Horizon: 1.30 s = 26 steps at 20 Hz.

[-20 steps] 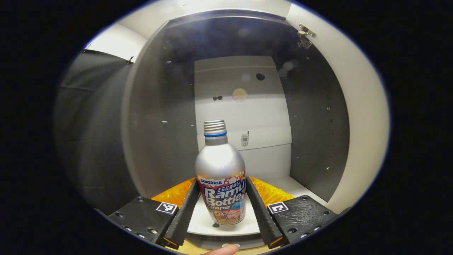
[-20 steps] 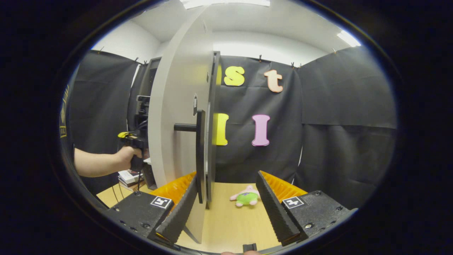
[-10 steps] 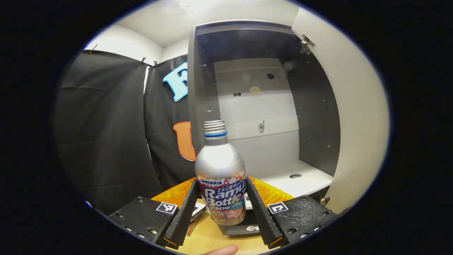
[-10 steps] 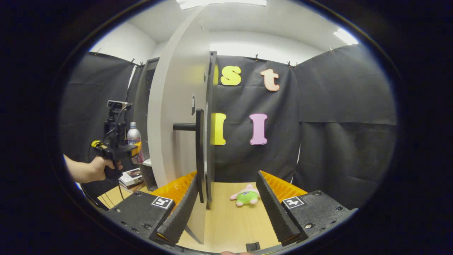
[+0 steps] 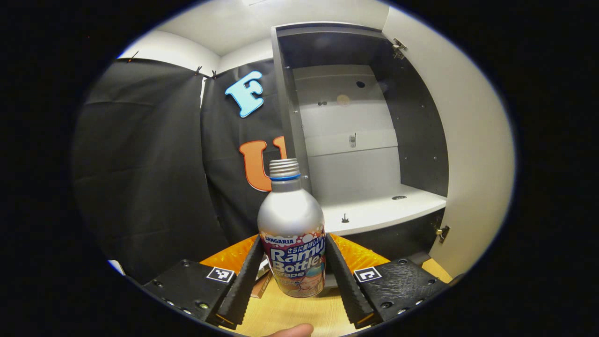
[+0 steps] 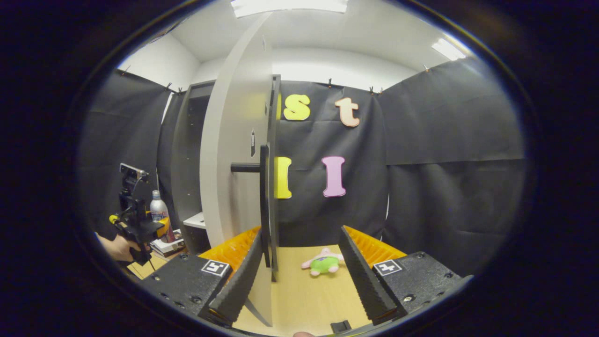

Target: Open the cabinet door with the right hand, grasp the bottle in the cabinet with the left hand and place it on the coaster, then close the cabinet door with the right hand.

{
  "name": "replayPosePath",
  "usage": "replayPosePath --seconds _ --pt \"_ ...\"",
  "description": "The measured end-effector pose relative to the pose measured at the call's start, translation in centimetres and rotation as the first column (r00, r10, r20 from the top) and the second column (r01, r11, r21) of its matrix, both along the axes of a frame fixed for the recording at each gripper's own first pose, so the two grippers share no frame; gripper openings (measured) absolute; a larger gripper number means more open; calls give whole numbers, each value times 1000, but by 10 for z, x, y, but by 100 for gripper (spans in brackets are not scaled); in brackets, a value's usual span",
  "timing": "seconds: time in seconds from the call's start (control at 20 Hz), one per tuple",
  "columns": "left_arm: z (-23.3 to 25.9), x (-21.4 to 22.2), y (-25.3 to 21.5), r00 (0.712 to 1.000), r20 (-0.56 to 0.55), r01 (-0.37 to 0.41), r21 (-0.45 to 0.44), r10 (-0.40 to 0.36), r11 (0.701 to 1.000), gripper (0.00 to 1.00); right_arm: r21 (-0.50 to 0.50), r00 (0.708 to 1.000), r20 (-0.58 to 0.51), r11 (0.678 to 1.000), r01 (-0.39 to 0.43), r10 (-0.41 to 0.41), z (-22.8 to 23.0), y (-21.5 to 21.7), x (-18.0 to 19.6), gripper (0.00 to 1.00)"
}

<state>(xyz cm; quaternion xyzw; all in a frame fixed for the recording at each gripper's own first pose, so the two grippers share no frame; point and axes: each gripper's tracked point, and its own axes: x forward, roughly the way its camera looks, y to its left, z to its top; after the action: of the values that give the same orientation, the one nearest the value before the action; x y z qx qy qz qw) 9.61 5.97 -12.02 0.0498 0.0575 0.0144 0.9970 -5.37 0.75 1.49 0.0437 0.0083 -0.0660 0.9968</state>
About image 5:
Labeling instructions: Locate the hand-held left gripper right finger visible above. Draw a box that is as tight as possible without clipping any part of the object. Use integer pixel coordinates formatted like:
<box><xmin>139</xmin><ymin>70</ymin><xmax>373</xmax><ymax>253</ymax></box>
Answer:
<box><xmin>324</xmin><ymin>233</ymin><xmax>452</xmax><ymax>330</ymax></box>

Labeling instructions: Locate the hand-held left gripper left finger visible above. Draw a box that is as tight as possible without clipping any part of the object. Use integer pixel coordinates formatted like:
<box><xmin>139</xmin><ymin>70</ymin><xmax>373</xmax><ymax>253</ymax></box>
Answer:
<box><xmin>143</xmin><ymin>234</ymin><xmax>266</xmax><ymax>330</ymax></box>

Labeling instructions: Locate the silver bottle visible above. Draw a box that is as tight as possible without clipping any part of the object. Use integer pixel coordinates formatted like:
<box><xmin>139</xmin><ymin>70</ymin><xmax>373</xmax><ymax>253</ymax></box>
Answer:
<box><xmin>257</xmin><ymin>158</ymin><xmax>327</xmax><ymax>299</ymax></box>

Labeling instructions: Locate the grey cabinet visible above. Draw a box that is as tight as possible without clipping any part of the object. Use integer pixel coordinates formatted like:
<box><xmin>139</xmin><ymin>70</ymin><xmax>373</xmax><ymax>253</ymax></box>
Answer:
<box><xmin>270</xmin><ymin>22</ymin><xmax>450</xmax><ymax>263</ymax></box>

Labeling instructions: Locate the beige cabinet door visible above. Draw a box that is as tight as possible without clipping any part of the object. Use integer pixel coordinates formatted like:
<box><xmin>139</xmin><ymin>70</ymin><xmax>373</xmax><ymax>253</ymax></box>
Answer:
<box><xmin>381</xmin><ymin>6</ymin><xmax>515</xmax><ymax>277</ymax></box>

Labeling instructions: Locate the white cabinet shelf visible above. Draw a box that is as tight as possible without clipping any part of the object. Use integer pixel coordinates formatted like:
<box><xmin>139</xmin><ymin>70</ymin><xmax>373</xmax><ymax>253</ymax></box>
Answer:
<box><xmin>321</xmin><ymin>184</ymin><xmax>447</xmax><ymax>236</ymax></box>

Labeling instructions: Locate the black backdrop cloth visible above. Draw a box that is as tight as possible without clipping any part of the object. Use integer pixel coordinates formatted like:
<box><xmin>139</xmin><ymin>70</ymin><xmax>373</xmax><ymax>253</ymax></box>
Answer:
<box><xmin>73</xmin><ymin>59</ymin><xmax>309</xmax><ymax>284</ymax></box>

